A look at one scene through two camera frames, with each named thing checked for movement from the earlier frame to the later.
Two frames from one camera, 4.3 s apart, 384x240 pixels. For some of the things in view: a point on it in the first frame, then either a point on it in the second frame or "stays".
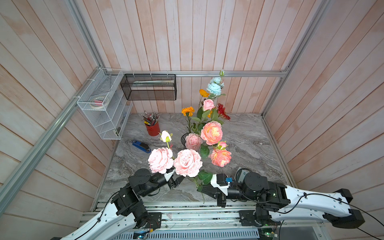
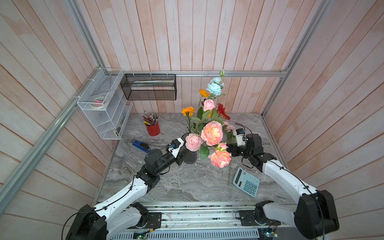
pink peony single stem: (193, 141) stays
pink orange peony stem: (212, 132) stays
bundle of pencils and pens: (151, 119) stays
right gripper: (216, 191) → (235, 147)
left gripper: (171, 183) → (179, 158)
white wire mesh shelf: (103, 98) stays
